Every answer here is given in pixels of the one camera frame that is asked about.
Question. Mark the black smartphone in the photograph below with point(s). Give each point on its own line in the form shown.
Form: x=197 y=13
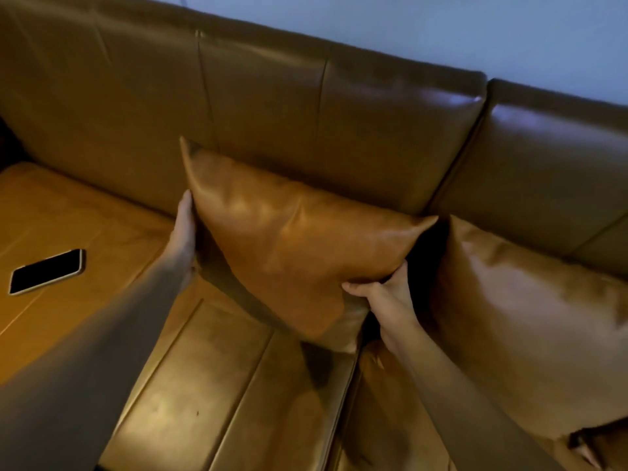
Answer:
x=47 y=271

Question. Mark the person's right forearm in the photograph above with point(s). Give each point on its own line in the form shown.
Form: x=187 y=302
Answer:
x=466 y=407

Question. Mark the person's right hand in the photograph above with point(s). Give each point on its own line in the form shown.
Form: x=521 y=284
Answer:
x=392 y=308

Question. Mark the person's left forearm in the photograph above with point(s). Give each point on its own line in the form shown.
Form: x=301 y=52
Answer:
x=88 y=367

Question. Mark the person's right thumb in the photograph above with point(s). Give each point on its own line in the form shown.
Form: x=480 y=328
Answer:
x=360 y=289

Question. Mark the brown leather sofa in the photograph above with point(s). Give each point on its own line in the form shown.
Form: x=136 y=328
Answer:
x=304 y=117

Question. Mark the brown leather cushion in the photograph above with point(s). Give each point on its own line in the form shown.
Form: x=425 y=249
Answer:
x=299 y=250
x=530 y=333

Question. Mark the person's left thumb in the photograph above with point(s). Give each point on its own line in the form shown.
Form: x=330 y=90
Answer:
x=186 y=215

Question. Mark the person's left hand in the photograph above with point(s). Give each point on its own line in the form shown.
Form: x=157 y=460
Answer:
x=180 y=245

